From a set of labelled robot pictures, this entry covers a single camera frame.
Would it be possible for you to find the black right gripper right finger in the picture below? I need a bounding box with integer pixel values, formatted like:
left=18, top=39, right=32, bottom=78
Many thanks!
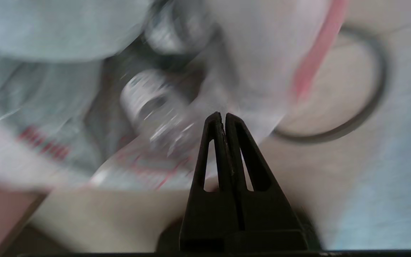
left=226, top=113, right=309, bottom=250

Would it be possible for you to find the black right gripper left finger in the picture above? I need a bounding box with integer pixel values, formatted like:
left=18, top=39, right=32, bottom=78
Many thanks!
left=180, top=112, right=243, bottom=252

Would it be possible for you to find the used translucent trash bag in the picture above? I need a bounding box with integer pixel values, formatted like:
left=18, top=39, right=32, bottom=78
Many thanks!
left=0, top=0, right=349, bottom=191

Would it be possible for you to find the black bin ring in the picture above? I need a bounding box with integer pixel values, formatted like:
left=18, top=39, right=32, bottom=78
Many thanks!
left=271, top=25, right=388, bottom=143

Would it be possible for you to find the crushed clear plastic bottle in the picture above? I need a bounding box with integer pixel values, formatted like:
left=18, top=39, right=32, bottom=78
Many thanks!
left=120, top=70, right=199, bottom=154
left=145, top=0, right=220, bottom=54

